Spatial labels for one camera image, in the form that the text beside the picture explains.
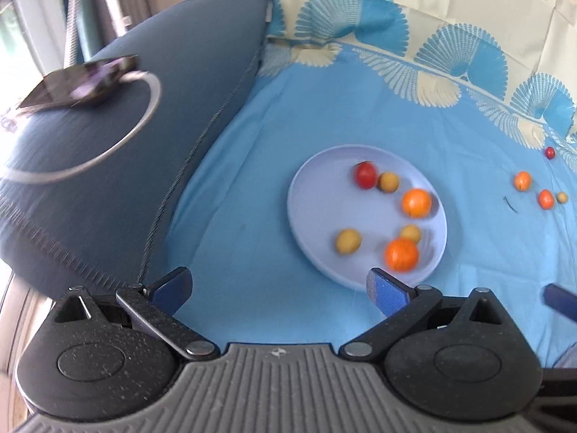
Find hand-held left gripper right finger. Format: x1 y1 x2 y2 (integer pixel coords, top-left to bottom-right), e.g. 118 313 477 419
339 267 503 362

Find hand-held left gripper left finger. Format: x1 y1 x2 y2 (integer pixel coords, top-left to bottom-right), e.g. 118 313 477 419
54 267 221 362

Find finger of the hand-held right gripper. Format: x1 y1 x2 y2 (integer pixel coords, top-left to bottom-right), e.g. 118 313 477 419
542 283 577 315

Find lavender plastic plate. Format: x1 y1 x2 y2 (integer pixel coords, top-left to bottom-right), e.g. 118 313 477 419
287 144 448 290

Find pale blue cloth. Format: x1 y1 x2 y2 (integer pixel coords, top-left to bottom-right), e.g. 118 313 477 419
547 347 577 371

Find blue fan-print bedsheet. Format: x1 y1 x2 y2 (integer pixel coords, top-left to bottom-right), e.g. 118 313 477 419
171 0 577 371

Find black smartphone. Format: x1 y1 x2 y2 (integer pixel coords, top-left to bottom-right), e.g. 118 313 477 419
18 54 141 110

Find blue fabric sofa armrest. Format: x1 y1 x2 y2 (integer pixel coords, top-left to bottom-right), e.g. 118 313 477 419
0 0 273 298

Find white charging cable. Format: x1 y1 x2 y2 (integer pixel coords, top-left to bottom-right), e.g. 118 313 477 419
0 70 162 185

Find black-white braided cord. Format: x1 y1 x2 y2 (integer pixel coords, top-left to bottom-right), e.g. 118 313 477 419
63 0 93 65

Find white window frame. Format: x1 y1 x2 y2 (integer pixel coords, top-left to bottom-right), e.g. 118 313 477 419
9 0 68 73

